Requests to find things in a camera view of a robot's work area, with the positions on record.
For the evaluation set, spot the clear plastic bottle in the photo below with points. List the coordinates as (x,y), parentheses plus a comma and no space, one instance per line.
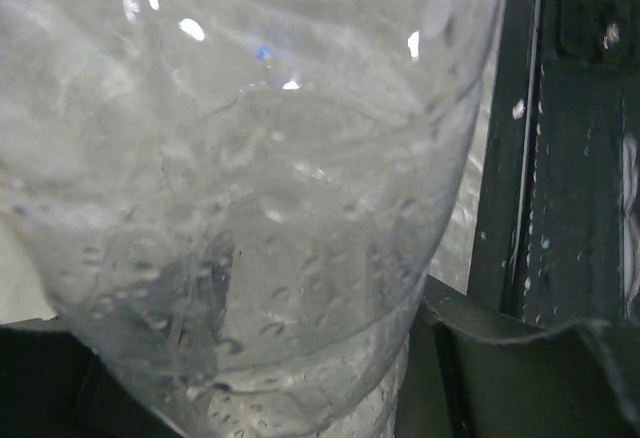
(235,203)

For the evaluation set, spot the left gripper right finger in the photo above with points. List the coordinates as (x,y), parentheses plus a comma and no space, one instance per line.
(475,373)

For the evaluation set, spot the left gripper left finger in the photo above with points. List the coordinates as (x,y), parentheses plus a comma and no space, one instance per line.
(54,386)

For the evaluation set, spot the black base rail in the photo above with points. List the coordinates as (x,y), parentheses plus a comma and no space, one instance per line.
(557,233)

